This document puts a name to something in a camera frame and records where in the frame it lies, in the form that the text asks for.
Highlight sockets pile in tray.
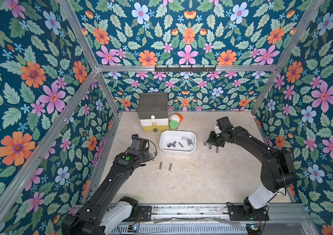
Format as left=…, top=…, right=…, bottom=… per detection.
left=166, top=137, right=193, bottom=148

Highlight white plastic storage tray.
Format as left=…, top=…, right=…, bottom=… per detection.
left=159, top=130, right=197, bottom=155

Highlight grey white yellow drawer box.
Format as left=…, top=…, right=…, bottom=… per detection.
left=137, top=92, right=169, bottom=132

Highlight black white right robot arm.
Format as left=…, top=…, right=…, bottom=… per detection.
left=207, top=117, right=297, bottom=219

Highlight aluminium front rail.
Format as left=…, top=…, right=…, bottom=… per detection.
left=109, top=203, right=318, bottom=235

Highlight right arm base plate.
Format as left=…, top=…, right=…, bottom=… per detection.
left=226, top=202, right=269, bottom=222

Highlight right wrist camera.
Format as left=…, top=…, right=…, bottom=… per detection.
left=214, top=123, right=222, bottom=134

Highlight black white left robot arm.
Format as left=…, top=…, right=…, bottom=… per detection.
left=62, top=134, right=157, bottom=235

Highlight white orange ball toy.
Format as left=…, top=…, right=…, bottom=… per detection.
left=169, top=113, right=183, bottom=123

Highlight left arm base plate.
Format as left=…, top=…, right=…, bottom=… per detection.
left=123, top=206, right=152, bottom=223

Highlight black wall hook rail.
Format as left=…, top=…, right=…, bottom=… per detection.
left=154, top=65, right=216, bottom=73

